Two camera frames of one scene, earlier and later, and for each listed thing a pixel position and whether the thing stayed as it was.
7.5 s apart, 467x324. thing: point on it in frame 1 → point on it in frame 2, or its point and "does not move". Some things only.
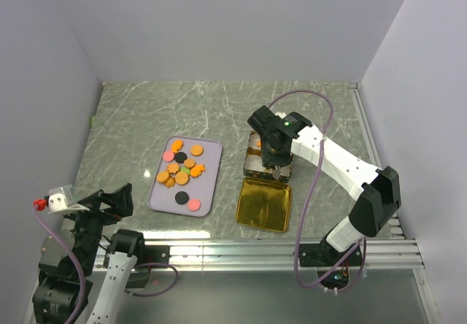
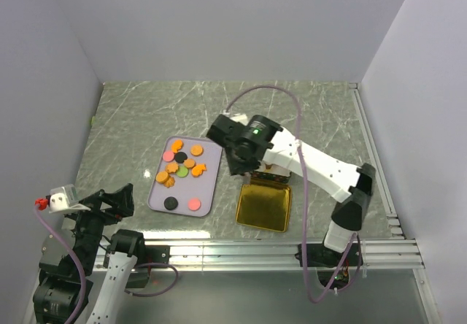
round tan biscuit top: (196, 150) does not move
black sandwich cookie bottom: (182, 198) → (171, 203)
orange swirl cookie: (170, 182) does not move
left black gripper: (120, 202) does not move
